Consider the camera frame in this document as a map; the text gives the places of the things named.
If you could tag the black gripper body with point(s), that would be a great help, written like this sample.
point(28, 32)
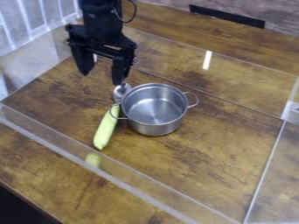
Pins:
point(102, 27)

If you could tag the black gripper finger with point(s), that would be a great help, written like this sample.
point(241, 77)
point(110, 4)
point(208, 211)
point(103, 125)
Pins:
point(122, 64)
point(83, 59)

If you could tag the stainless steel pot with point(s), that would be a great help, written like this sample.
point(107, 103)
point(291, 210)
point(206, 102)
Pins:
point(155, 107)

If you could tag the green handled metal spoon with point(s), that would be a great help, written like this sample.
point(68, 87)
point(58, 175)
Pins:
point(110, 119)

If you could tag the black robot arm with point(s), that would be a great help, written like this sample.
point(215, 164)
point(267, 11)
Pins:
point(106, 51)

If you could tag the black wall strip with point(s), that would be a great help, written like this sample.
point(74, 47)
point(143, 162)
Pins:
point(227, 16)

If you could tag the clear acrylic enclosure panel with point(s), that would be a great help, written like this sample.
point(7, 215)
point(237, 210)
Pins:
point(150, 190)

